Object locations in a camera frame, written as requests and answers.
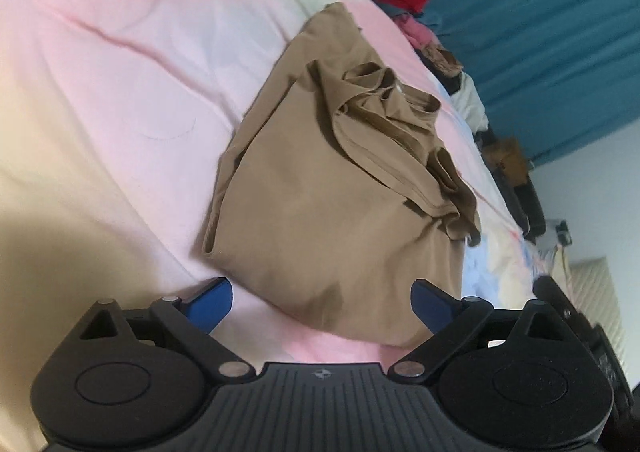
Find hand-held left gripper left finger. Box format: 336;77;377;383
75;277;253;383

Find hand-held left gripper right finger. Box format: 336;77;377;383
387;279;573;380

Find tan shirt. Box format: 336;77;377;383
201;1;483;348

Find pink clothes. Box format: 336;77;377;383
392;12;442;49

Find cream padded headboard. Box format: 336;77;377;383
567;255;629;359

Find white garment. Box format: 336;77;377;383
451;71;489;131

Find brown printed cloth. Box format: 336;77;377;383
419;44;464;76

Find pastel tie-dye blanket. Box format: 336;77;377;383
0;0;557;433

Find wide blue curtain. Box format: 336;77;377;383
424;0;640;169

